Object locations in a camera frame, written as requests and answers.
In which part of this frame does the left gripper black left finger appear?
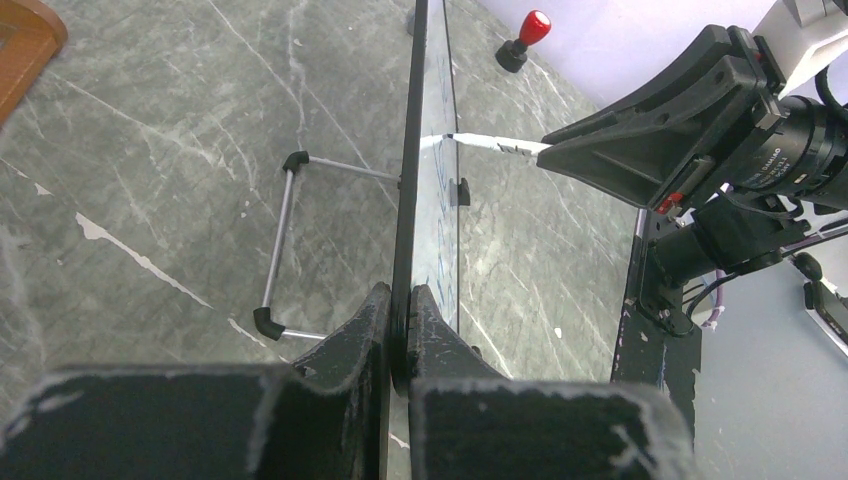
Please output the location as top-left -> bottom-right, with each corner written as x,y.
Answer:
1,283 -> 391,479

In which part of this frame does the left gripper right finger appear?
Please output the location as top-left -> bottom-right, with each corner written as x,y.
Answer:
407,285 -> 696,479

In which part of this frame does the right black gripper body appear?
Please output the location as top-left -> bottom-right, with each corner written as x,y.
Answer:
662,26 -> 847,212

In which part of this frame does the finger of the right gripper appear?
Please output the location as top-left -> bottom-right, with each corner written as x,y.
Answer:
536,56 -> 768,209
542,25 -> 736,149

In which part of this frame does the white blue marker pen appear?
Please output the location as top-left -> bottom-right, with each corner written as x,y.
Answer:
444,133 -> 551,158

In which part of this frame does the white whiteboard black frame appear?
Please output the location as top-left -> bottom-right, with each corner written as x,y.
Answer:
389,1 -> 460,395

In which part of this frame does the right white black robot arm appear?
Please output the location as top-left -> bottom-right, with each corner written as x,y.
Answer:
537,25 -> 847,284

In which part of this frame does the red black bottle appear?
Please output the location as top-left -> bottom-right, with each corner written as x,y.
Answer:
495,10 -> 552,73

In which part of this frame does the orange wooden shelf rack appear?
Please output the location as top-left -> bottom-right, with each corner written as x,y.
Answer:
1,0 -> 68,125

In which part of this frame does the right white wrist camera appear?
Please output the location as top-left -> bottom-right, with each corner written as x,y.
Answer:
754,0 -> 847,98

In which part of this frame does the grey wire whiteboard stand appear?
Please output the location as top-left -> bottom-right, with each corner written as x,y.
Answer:
252,150 -> 401,341

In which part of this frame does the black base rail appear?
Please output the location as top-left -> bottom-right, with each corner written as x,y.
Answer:
610,210 -> 702,436

